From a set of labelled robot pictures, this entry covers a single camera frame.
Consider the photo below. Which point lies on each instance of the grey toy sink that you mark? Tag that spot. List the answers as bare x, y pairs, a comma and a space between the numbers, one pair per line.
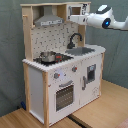
79, 51

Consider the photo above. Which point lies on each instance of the red oven knob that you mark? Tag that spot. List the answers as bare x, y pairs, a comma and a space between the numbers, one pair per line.
74, 69
56, 75

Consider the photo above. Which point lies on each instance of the silver toy pot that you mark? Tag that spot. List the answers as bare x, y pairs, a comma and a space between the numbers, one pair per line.
48, 56

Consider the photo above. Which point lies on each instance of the wooden toy kitchen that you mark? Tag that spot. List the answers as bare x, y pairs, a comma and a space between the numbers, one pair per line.
39, 78

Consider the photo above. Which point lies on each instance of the black toy stovetop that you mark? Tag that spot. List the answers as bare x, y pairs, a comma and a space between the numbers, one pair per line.
58, 59

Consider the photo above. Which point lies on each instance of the black toy faucet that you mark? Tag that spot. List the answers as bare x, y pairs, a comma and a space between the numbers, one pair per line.
73, 41

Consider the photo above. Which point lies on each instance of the white cabinet door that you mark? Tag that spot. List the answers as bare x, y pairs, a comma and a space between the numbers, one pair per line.
90, 79

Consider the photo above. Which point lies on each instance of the red left oven knob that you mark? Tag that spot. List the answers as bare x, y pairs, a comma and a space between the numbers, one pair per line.
56, 75

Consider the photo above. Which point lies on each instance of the toy oven door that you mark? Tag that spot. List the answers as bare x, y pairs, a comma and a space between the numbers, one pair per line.
62, 99

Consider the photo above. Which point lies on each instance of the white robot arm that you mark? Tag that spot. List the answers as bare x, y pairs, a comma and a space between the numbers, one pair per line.
102, 18

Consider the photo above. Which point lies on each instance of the red right oven knob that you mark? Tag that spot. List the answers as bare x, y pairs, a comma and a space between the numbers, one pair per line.
74, 69

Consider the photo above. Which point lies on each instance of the grey range hood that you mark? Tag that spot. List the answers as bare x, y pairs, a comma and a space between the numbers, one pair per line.
48, 18

